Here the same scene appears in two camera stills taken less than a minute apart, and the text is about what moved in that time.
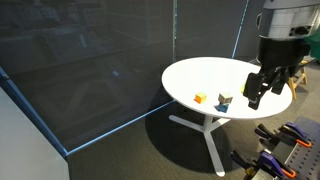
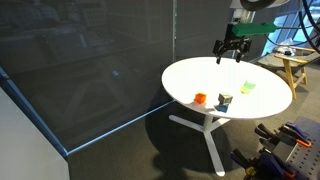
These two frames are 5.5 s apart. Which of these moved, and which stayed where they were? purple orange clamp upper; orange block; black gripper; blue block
Moved: black gripper
Stayed: purple orange clamp upper; orange block; blue block
